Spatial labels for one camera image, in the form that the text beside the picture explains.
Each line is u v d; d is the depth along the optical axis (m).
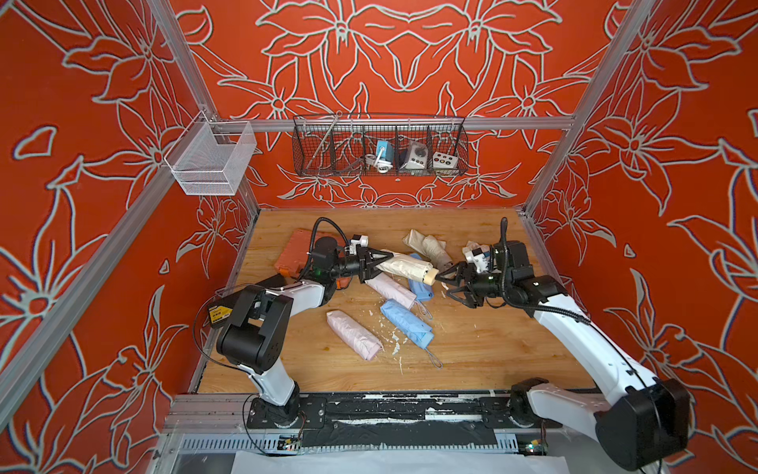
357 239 0.84
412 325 0.84
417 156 0.91
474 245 1.06
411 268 0.75
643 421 0.38
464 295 0.69
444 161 0.94
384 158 0.85
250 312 0.51
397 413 0.74
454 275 0.69
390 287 0.93
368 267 0.76
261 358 0.45
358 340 0.81
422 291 0.92
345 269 0.74
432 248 1.02
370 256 0.77
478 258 0.74
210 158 0.93
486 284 0.66
